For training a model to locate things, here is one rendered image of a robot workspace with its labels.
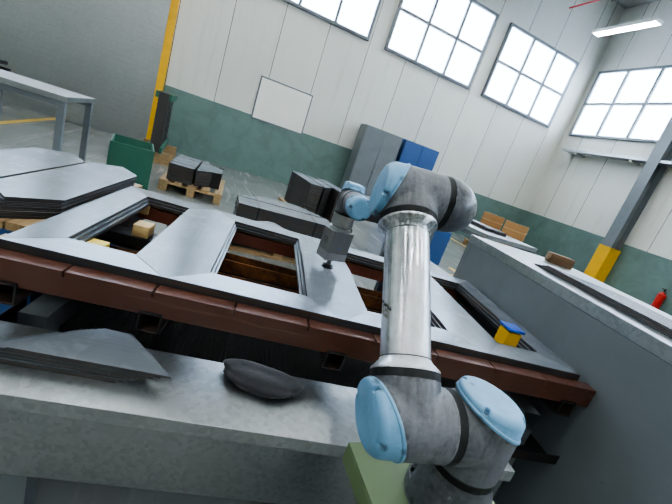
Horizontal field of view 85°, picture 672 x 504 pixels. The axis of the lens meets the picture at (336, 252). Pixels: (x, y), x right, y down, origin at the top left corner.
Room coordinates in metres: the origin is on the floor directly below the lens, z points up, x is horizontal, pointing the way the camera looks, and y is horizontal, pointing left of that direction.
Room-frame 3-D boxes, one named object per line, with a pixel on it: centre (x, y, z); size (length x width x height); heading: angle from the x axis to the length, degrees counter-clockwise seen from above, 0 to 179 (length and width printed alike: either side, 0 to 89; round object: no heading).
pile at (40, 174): (1.24, 1.06, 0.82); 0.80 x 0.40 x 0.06; 14
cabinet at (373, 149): (9.48, -0.10, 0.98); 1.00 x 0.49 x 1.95; 112
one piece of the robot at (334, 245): (1.25, 0.02, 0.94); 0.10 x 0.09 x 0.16; 36
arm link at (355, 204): (1.14, -0.03, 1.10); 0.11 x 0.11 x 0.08; 15
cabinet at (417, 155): (9.90, -1.12, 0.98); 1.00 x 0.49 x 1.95; 112
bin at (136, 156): (4.07, 2.56, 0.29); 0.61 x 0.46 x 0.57; 32
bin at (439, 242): (6.00, -1.33, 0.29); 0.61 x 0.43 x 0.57; 22
